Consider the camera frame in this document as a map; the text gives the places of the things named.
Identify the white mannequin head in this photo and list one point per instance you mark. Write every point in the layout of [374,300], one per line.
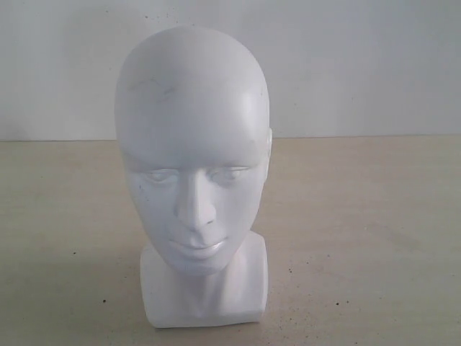
[192,124]

